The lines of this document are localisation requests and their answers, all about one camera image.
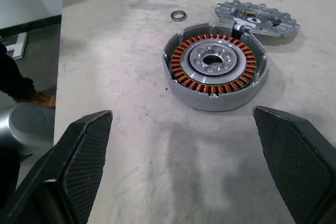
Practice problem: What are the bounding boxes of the white cabinet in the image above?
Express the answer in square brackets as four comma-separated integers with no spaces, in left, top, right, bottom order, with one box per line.
[0,0,64,38]

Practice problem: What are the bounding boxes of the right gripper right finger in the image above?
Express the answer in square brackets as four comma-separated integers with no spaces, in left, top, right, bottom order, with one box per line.
[252,105,336,224]

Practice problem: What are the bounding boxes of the grey motor housing copper windings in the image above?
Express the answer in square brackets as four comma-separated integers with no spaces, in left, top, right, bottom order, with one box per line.
[162,23,269,112]

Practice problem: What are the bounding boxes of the grey round motor lid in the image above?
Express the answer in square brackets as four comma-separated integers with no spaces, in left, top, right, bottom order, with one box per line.
[214,0,300,37]

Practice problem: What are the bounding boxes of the brown shoe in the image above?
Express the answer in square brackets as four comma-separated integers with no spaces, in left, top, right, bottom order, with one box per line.
[31,90,56,109]

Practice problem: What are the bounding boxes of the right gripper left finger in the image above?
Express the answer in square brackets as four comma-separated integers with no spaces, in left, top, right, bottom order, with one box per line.
[0,110,114,224]

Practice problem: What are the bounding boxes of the small metal bearing ring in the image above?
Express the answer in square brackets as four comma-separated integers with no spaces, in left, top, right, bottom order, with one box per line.
[170,10,187,22]

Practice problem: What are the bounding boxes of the white T-shaped floor stand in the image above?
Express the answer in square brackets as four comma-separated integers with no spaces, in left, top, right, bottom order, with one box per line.
[4,31,28,60]

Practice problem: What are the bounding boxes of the dark trouser leg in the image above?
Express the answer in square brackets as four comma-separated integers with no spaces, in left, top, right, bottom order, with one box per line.
[0,40,36,101]

